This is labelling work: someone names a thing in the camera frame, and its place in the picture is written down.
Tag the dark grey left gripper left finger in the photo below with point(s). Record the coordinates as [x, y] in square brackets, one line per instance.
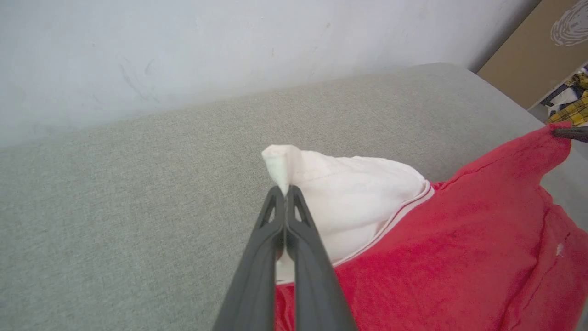
[257, 276]

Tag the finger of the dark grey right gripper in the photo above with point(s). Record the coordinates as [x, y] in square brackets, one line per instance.
[573, 134]

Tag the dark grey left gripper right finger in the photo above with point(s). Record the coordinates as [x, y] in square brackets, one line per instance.
[317, 285]

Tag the red and white t-shirt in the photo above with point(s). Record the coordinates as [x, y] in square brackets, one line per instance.
[436, 257]

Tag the yellow plaid garment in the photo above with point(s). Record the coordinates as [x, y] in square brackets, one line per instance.
[572, 112]

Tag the navy and white garment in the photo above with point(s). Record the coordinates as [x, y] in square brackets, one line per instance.
[562, 97]

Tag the brown cardboard box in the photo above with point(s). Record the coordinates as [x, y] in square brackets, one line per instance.
[528, 50]

